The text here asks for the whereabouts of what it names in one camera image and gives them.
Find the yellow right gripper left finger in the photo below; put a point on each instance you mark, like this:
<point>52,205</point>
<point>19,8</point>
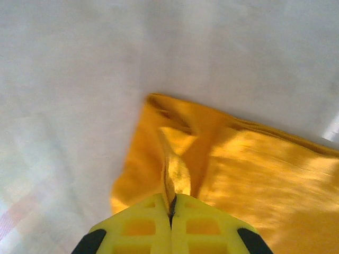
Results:
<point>137,230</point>

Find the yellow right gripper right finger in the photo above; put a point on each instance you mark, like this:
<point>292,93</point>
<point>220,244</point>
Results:
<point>209,230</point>

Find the yellow t-shirt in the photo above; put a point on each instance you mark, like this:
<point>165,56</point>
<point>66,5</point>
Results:
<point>251,169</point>

